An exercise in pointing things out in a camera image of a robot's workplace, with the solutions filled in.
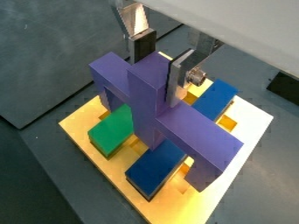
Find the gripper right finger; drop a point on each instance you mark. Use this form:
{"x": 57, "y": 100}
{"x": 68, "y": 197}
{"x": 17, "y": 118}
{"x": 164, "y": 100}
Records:
{"x": 184, "y": 67}

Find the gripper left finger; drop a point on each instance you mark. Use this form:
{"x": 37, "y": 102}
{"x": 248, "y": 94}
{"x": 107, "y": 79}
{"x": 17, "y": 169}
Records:
{"x": 139, "y": 35}

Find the blue bar block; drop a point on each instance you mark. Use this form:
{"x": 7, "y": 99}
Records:
{"x": 155, "y": 166}

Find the black angle fixture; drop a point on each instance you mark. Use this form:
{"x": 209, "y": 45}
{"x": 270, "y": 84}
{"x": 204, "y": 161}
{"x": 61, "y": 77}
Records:
{"x": 284, "y": 85}

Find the green bar block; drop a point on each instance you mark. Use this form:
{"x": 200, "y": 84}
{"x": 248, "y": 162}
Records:
{"x": 112, "y": 131}

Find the purple E-shaped block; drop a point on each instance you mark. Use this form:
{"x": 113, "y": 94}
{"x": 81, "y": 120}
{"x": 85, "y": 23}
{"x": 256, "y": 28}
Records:
{"x": 137, "y": 85}

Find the yellow slotted board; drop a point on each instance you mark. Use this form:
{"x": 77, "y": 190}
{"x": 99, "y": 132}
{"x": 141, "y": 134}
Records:
{"x": 177, "y": 204}

